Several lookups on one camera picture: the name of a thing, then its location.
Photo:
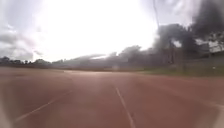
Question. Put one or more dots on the red running track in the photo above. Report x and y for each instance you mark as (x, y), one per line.
(90, 103)

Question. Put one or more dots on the group of tall dark trees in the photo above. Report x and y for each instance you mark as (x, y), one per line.
(206, 20)

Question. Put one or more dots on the row of distant trees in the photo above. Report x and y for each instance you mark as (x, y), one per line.
(83, 61)

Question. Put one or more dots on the thin pole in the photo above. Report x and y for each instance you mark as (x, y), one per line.
(156, 15)

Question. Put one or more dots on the grass strip beside track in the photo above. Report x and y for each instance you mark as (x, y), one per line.
(196, 70)

